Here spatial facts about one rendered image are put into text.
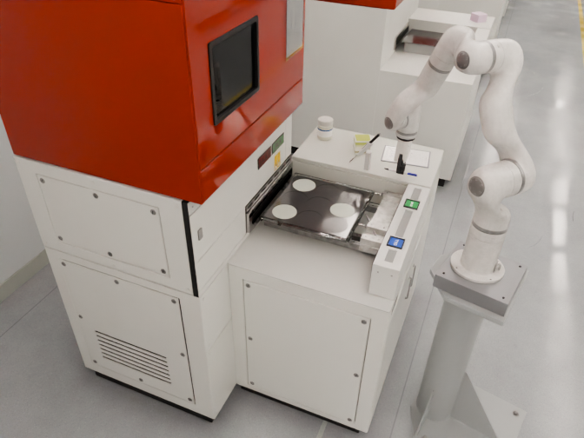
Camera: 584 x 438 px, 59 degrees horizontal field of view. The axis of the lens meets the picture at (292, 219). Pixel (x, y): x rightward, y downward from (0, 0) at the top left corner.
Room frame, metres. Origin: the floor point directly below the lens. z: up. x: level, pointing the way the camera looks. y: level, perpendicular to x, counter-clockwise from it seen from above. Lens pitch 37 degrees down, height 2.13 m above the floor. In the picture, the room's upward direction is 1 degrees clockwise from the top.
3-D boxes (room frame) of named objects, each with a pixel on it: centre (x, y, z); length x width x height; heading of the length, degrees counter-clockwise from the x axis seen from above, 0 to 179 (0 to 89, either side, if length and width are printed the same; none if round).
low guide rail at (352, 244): (1.63, -0.12, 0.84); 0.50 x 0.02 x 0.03; 68
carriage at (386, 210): (1.68, -0.36, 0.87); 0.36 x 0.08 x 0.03; 158
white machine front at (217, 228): (1.67, 0.17, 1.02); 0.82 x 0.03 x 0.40; 158
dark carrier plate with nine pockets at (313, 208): (1.76, -0.11, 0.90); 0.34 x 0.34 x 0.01; 68
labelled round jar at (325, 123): (2.22, -0.15, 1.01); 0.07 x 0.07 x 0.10
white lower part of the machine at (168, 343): (1.80, 0.49, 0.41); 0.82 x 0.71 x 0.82; 158
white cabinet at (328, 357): (1.80, -0.24, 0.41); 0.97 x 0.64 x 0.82; 158
